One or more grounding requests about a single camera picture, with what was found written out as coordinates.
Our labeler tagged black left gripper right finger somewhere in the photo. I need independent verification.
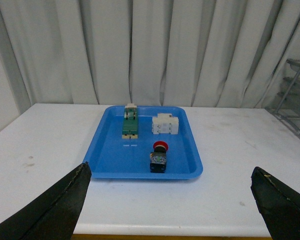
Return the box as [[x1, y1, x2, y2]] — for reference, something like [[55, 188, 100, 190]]
[[250, 166, 300, 240]]

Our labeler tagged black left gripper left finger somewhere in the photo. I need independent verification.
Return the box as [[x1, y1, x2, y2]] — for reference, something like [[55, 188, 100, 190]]
[[0, 162, 92, 240]]

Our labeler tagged red emergency stop button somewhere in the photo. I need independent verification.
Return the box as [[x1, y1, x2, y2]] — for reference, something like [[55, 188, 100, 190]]
[[149, 140, 169, 173]]

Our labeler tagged silver mesh rack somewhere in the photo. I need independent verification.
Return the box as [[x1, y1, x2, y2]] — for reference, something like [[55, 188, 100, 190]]
[[266, 58, 300, 139]]

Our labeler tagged blue plastic tray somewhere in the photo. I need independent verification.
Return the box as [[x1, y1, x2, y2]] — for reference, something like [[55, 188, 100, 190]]
[[83, 105, 203, 180]]

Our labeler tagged green terminal block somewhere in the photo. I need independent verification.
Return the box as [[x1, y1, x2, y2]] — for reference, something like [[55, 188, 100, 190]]
[[121, 103, 139, 139]]

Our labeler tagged white circuit breaker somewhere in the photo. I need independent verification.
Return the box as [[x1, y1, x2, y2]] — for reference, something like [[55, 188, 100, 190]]
[[152, 113, 179, 135]]

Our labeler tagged white curtain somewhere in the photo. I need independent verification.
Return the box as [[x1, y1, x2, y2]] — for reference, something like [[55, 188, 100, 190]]
[[0, 0, 300, 131]]

